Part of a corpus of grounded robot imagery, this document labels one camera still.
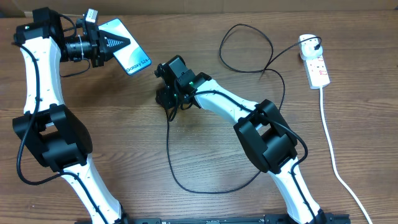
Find Galaxy S24 smartphone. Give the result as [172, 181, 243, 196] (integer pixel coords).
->
[99, 18, 152, 75]

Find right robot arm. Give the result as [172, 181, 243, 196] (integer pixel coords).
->
[154, 55, 326, 223]

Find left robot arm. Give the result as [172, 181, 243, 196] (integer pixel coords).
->
[12, 7, 130, 223]

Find white charger plug adapter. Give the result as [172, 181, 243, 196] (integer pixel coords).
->
[298, 34, 323, 60]

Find brown cardboard backdrop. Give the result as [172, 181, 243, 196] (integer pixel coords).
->
[1, 0, 397, 17]

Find white power strip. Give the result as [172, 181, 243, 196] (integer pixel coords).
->
[303, 55, 330, 89]

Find white power strip cord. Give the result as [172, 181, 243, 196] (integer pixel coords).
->
[318, 86, 374, 224]

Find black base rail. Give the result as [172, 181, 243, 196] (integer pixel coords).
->
[116, 213, 351, 224]

